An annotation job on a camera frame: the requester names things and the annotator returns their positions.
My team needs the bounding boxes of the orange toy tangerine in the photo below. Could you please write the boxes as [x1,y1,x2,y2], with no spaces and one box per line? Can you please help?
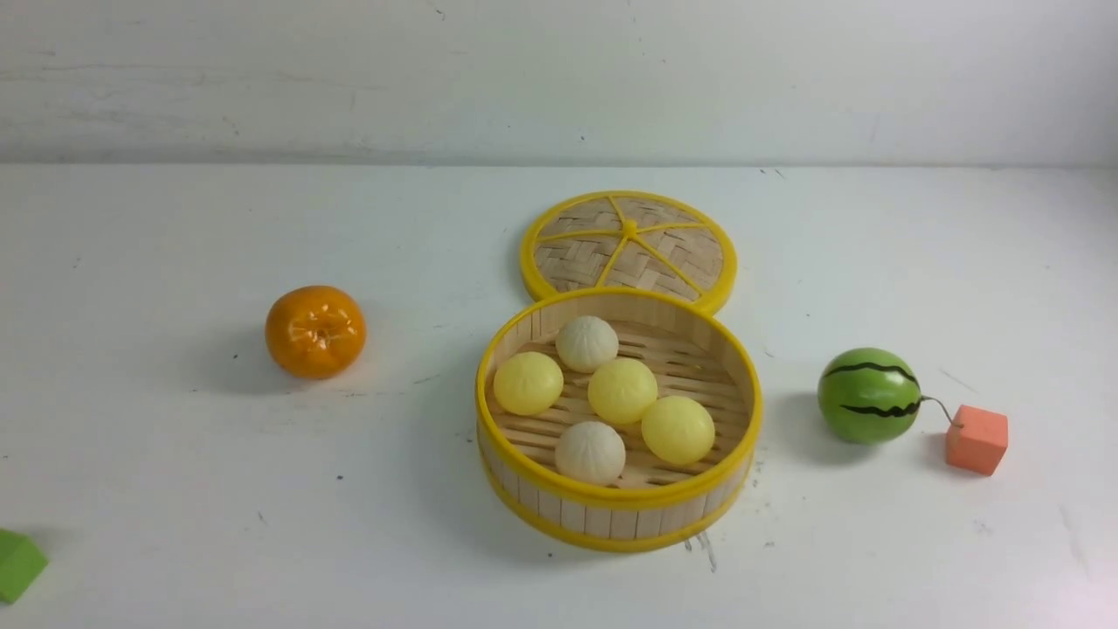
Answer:
[265,284,368,381]

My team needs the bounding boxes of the white bun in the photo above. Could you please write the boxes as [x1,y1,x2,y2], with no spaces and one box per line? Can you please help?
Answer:
[555,421,626,487]
[555,315,619,374]

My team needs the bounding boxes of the yellow bun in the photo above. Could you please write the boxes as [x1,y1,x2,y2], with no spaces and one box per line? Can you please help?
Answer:
[639,395,716,466]
[587,358,659,425]
[493,351,563,417]

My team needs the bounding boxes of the green block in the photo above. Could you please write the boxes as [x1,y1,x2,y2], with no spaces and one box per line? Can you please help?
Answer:
[0,528,49,606]

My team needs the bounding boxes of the orange foam cube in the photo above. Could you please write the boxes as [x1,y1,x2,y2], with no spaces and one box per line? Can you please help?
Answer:
[945,404,1010,477]

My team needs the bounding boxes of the woven bamboo steamer lid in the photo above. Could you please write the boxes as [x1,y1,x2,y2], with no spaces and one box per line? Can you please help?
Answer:
[518,190,738,314]

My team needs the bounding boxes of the bamboo steamer tray yellow rim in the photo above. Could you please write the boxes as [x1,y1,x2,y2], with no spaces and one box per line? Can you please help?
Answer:
[474,287,762,552]

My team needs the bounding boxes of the green toy watermelon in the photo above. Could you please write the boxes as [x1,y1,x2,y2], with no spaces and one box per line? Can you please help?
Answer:
[816,347,955,446]

